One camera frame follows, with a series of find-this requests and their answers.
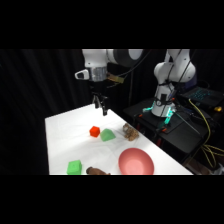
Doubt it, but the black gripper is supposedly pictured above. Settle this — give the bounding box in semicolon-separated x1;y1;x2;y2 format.
88;80;110;117

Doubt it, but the green triangle block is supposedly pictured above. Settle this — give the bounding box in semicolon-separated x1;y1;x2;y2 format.
100;128;117;143

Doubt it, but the pink bowl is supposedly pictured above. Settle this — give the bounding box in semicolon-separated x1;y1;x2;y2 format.
118;147;155;176

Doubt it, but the red cube block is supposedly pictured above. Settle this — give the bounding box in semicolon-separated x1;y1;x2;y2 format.
89;125;101;138

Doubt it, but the brown crumpled toy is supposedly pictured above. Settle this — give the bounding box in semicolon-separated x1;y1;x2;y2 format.
121;122;140;141

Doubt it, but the dark brown oblong toy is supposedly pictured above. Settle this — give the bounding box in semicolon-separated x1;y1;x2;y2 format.
85;166;111;176

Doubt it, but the green cube block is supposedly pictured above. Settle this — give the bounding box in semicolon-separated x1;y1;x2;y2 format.
66;159;83;176

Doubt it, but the black robot stand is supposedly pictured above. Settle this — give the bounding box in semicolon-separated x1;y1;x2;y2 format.
123;97;224;164

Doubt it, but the black laptop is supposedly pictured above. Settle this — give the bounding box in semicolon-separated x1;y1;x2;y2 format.
181;85;224;108

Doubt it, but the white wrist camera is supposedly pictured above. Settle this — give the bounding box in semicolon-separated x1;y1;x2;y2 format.
74;69;90;81

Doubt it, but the yellow cable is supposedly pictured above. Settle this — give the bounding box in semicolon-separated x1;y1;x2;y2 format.
188;98;224;168

